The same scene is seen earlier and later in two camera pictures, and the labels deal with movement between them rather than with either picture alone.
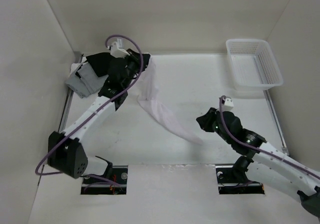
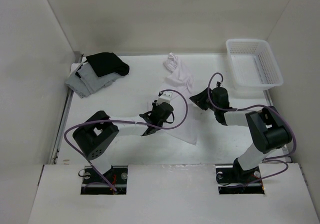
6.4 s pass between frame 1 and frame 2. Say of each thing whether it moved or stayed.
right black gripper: moved
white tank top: moved
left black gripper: moved
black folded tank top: stayed
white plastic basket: stayed
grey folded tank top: stayed
